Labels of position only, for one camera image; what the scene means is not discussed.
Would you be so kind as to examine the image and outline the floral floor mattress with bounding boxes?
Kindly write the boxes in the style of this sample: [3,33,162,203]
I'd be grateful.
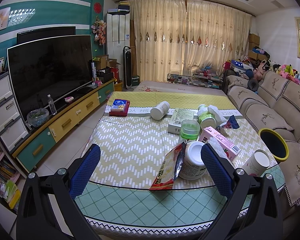
[134,81,226,96]

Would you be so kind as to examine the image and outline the glass bowl ashtray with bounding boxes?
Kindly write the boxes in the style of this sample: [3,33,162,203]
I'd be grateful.
[27,108,50,127]

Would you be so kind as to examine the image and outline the black tower fan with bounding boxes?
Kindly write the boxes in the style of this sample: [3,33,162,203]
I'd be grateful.
[123,46,132,89]

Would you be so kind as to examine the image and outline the white plastic drawer unit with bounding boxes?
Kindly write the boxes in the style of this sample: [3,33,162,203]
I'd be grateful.
[0,73,29,153]

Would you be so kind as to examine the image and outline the green white bottle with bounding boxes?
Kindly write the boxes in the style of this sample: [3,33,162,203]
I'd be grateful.
[197,104,216,130]

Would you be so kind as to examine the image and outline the pink soap dish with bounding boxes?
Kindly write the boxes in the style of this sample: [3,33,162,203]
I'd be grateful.
[64,96,74,103]

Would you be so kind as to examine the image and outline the clear green plastic container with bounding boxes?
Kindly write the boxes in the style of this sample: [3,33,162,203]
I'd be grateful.
[179,120,200,142]

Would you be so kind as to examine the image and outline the cream curtains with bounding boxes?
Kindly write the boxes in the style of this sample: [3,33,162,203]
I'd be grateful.
[128,0,252,82]

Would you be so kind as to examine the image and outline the black yellow-rimmed trash bin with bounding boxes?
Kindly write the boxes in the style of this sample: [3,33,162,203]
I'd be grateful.
[258,128,289,163]

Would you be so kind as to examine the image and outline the clear plastic water bottle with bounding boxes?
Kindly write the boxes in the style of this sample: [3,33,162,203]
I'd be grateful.
[47,94,57,115]

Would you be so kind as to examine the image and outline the teal yellow TV cabinet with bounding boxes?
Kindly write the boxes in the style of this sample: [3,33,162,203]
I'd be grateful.
[12,79,115,173]

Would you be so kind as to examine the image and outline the pile of plush toys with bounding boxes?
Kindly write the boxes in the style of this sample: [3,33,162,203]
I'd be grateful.
[223,45,300,92]

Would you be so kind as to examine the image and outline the hanging flower decoration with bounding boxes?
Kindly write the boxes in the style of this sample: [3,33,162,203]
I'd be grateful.
[91,16,107,46]

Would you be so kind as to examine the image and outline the blue red wrapper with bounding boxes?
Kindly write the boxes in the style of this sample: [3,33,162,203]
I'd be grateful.
[216,115,239,137]

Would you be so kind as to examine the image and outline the white standing air conditioner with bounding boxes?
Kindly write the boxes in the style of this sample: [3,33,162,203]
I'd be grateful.
[106,9,130,80]

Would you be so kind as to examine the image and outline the black flat screen television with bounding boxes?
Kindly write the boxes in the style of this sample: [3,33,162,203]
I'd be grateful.
[7,35,92,118]

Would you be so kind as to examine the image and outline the white paper cup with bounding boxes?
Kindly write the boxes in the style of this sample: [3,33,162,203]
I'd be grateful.
[242,150,270,177]

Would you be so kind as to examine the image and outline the red tissue box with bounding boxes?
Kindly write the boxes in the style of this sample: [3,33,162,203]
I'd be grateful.
[109,99,130,116]

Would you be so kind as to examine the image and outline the red snack bag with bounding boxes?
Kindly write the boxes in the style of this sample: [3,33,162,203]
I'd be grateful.
[149,142,186,191]

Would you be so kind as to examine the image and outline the pink strawberry milk carton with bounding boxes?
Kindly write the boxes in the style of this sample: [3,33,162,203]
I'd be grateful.
[198,126,241,161]

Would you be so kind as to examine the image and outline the beige sofa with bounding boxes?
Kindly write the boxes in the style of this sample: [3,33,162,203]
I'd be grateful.
[227,72,300,206]

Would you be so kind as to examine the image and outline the large white jar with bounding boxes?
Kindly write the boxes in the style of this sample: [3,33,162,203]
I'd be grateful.
[179,141,207,180]

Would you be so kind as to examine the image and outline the white tissue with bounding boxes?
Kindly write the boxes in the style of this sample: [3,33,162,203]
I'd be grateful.
[207,105,227,126]

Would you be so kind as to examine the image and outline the white pill bottle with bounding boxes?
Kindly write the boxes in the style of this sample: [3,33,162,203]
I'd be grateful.
[150,101,170,120]

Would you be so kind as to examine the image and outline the white green paper box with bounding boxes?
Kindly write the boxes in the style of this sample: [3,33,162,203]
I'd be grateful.
[168,108,195,134]

